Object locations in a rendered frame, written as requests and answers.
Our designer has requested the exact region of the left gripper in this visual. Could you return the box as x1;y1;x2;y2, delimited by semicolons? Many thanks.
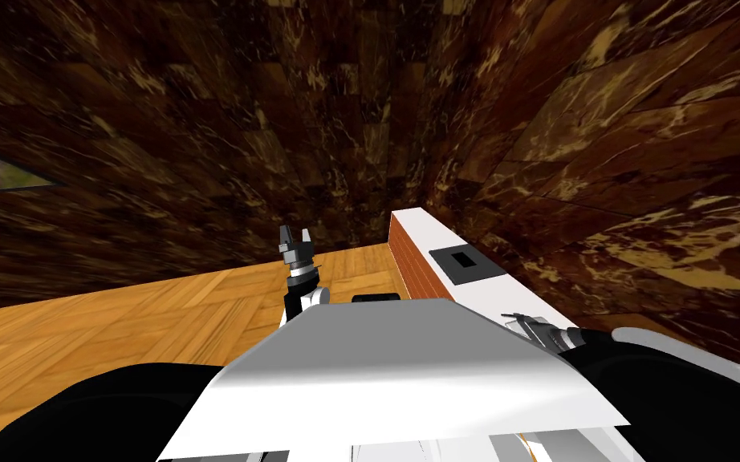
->
279;225;316;267

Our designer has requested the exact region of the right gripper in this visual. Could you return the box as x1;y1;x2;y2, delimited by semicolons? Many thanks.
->
501;312;568;352

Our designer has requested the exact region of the white-topped brick counter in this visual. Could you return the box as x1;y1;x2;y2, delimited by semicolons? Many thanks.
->
387;206;578;331

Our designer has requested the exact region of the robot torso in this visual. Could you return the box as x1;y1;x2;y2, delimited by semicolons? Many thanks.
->
157;293;649;462

